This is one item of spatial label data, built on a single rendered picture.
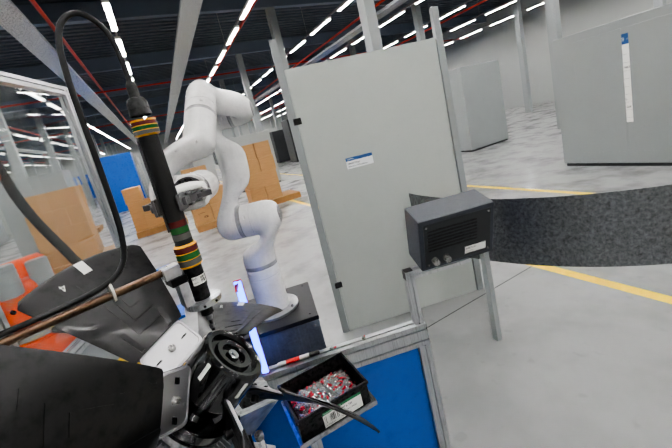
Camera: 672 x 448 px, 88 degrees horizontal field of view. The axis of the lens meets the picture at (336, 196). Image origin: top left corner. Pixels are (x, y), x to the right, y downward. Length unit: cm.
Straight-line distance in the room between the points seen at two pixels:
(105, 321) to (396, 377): 95
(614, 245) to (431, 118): 135
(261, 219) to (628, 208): 175
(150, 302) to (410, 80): 229
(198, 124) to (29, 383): 71
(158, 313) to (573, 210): 194
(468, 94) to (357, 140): 789
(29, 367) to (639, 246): 227
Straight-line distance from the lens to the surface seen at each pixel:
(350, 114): 254
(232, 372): 66
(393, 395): 143
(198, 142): 102
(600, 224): 222
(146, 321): 76
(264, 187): 886
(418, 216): 113
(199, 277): 74
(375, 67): 263
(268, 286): 134
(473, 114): 1035
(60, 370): 56
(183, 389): 68
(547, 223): 221
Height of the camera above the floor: 157
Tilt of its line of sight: 11 degrees down
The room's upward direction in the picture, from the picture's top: 13 degrees counter-clockwise
